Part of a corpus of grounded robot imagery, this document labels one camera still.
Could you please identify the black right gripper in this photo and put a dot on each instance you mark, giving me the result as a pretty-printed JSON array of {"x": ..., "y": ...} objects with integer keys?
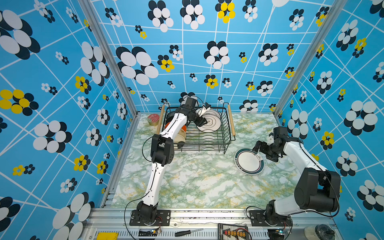
[{"x": 263, "y": 145}]

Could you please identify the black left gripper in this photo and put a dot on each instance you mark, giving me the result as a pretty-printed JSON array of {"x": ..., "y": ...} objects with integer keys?
[{"x": 199, "y": 122}]

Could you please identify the white plate green cloud outline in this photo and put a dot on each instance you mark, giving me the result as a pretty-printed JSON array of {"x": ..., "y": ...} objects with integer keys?
[{"x": 212, "y": 125}]

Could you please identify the white plate red green rim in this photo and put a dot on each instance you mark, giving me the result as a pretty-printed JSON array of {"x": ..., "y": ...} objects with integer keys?
[{"x": 249, "y": 162}]

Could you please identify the black wire dish rack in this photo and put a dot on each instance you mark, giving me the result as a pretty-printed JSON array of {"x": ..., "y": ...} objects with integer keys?
[{"x": 217, "y": 141}]

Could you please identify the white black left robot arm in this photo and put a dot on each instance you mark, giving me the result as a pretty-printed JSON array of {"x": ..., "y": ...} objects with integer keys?
[{"x": 163, "y": 152}]

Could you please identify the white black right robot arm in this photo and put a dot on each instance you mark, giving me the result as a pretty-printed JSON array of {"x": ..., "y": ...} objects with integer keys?
[{"x": 318, "y": 189}]

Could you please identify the orange plate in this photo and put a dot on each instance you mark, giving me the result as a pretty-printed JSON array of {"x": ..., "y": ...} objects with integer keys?
[{"x": 183, "y": 129}]

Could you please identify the red tape roll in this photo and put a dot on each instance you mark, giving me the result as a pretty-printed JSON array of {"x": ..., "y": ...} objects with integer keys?
[{"x": 153, "y": 119}]

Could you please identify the black terminal board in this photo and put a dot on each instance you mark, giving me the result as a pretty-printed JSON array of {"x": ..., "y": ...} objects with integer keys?
[{"x": 233, "y": 232}]

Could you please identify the clear plastic container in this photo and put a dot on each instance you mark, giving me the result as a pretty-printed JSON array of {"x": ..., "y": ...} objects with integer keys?
[{"x": 319, "y": 232}]

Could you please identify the yellow box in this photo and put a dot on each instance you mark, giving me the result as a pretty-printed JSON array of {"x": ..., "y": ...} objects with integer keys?
[{"x": 107, "y": 236}]

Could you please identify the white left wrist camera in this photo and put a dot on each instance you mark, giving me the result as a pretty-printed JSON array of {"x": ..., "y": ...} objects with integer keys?
[{"x": 206, "y": 107}]

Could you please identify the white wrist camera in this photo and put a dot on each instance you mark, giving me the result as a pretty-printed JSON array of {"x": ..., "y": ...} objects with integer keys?
[
  {"x": 270, "y": 139},
  {"x": 206, "y": 107}
]

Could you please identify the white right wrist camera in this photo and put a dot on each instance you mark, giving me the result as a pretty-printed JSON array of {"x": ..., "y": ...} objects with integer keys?
[{"x": 270, "y": 139}]

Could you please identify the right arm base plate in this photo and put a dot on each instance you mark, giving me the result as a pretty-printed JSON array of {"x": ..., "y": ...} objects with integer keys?
[{"x": 260, "y": 218}]

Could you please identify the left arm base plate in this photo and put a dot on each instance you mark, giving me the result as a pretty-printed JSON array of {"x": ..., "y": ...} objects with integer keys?
[{"x": 162, "y": 219}]

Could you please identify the black handled screwdriver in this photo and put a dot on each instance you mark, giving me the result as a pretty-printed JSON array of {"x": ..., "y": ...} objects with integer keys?
[{"x": 187, "y": 232}]

